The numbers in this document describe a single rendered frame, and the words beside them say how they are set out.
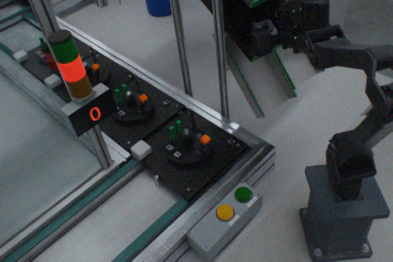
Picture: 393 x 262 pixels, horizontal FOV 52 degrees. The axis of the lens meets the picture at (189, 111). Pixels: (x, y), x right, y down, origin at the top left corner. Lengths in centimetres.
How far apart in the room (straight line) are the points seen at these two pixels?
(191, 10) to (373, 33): 177
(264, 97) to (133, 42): 79
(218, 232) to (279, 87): 49
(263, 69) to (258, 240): 49
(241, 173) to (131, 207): 31
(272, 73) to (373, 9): 248
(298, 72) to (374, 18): 227
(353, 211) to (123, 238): 56
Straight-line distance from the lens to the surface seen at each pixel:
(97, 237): 113
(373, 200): 99
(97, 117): 101
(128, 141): 123
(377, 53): 71
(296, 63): 134
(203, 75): 157
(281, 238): 113
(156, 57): 170
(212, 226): 103
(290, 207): 118
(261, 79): 124
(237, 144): 117
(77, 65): 91
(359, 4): 372
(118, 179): 118
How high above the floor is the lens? 186
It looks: 44 degrees down
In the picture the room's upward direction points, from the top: 9 degrees counter-clockwise
